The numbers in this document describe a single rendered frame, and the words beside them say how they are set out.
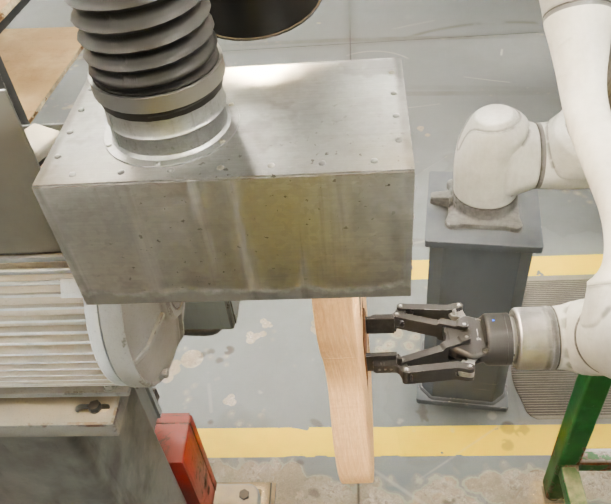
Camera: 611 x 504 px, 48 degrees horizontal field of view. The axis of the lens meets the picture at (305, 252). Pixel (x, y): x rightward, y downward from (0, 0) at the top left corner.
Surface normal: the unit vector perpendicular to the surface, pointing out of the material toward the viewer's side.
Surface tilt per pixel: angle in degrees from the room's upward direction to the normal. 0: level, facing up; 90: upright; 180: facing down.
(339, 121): 0
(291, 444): 0
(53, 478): 90
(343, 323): 76
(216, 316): 90
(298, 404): 0
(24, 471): 90
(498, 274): 90
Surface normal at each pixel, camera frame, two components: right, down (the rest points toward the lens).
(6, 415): -0.08, -0.71
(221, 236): -0.04, 0.70
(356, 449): -0.07, 0.48
